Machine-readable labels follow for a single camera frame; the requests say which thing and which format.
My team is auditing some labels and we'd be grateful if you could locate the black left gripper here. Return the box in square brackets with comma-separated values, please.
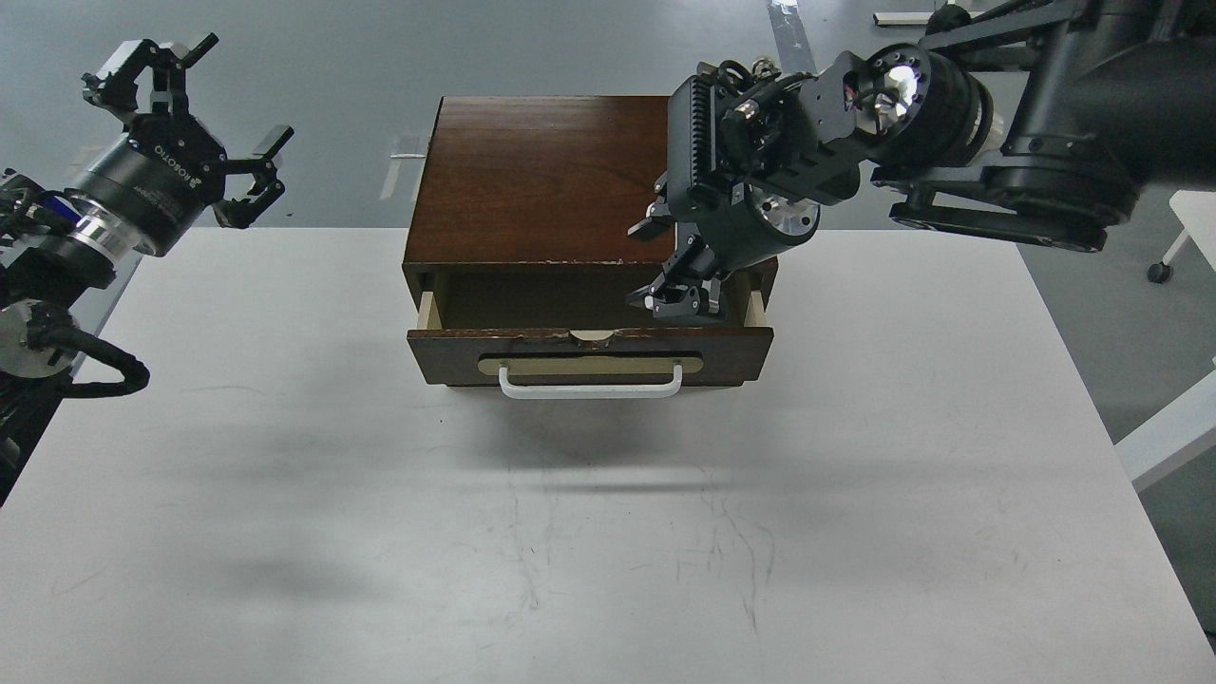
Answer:
[64, 33, 295, 257]

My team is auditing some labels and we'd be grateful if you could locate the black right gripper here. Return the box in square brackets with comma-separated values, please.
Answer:
[626, 175, 820, 323]

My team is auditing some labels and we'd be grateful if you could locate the wooden drawer with white handle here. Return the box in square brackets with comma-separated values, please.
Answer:
[409, 263, 776, 387]

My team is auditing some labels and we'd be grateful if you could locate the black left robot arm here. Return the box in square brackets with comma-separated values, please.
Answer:
[1, 34, 293, 494]

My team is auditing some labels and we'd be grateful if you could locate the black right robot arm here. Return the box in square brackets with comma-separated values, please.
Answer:
[626, 1, 1215, 325]

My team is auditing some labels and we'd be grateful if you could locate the dark wooden drawer cabinet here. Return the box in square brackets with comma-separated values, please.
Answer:
[401, 95, 775, 346]

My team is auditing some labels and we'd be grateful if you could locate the grey floor tape strip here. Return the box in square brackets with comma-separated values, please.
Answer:
[765, 0, 818, 73]

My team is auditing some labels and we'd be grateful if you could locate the white chair with caster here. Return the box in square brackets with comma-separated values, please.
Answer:
[1145, 190, 1215, 284]

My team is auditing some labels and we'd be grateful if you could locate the white table frame base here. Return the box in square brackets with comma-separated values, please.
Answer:
[872, 9, 936, 28]

